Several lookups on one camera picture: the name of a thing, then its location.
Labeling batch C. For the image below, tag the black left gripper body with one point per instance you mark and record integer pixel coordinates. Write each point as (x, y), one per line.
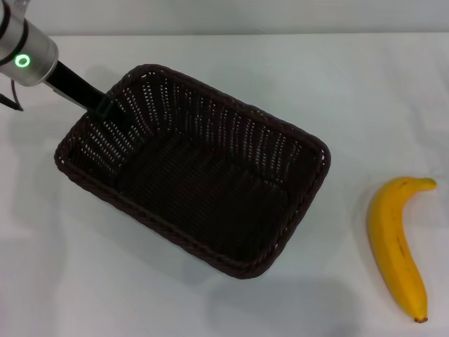
(72, 86)

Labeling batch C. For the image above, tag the dark brown woven basket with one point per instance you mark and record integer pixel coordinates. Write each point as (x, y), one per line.
(196, 196)

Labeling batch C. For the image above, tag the yellow banana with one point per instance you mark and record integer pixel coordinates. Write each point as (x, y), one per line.
(389, 228)

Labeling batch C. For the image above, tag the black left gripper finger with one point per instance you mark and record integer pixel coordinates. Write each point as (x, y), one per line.
(117, 117)

